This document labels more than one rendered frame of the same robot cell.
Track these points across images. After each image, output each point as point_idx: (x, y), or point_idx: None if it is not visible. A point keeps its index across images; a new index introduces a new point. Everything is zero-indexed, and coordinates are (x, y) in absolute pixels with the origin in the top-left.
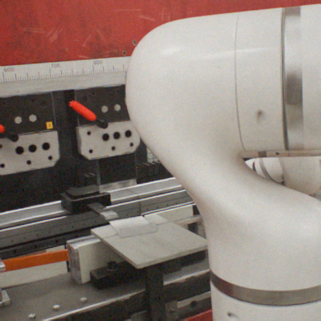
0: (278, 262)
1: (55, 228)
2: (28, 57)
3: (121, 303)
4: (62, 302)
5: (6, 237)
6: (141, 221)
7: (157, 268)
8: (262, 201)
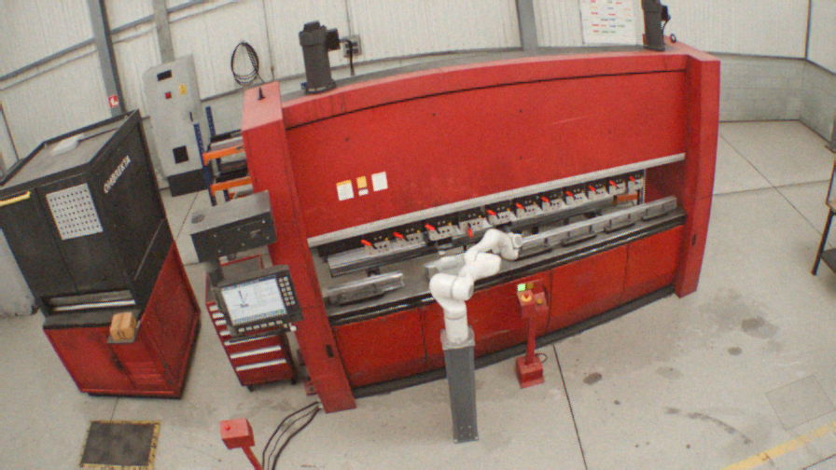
0: (451, 314)
1: (421, 250)
2: (411, 211)
3: None
4: (422, 288)
5: (400, 254)
6: (452, 259)
7: None
8: (450, 305)
